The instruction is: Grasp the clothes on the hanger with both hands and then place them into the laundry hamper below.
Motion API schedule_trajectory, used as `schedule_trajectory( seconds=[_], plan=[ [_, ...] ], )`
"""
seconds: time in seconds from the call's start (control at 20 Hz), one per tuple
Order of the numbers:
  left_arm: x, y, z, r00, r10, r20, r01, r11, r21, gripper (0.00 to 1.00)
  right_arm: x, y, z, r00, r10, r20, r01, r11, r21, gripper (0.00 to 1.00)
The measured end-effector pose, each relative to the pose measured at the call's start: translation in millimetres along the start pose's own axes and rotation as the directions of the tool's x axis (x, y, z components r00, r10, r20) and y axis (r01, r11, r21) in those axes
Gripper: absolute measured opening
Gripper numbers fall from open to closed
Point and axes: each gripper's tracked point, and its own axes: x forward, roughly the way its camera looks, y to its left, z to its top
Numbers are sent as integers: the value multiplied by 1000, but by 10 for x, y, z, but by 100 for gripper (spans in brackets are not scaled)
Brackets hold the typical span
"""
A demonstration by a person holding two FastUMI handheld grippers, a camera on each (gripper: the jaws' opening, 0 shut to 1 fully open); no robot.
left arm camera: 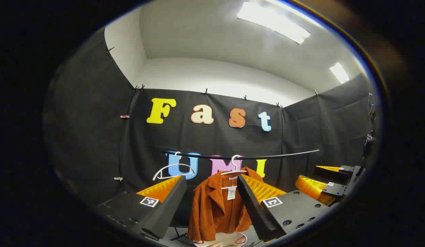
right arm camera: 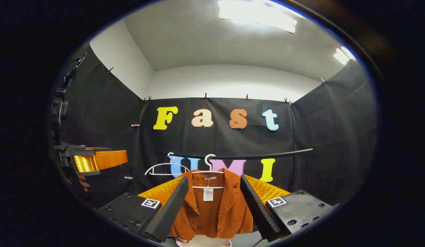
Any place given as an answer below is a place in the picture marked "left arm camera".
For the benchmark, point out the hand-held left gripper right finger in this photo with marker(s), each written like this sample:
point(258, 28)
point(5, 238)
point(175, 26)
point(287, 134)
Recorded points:
point(255, 212)

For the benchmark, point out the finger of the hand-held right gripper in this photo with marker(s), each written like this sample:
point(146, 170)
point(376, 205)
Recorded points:
point(312, 187)
point(336, 170)

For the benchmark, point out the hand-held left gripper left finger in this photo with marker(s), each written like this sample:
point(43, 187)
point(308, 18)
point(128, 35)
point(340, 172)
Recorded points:
point(164, 212)

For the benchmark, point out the white round laundry hamper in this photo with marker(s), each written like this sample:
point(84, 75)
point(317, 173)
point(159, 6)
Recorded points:
point(226, 240)

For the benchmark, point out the white hanger with crossbar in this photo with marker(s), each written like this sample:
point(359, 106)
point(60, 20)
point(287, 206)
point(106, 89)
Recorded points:
point(235, 164)

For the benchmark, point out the empty white hanger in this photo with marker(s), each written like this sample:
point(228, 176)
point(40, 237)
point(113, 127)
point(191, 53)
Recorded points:
point(171, 167)

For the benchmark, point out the black clothes rack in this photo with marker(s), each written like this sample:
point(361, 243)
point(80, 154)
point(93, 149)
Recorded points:
point(277, 155)

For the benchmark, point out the small ceiling light panel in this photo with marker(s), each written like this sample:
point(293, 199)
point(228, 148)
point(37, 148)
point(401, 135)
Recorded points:
point(339, 72)

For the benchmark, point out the black backdrop cloth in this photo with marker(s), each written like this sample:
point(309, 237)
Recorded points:
point(96, 137)

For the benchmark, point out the large ceiling light panel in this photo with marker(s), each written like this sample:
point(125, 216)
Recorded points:
point(272, 22)

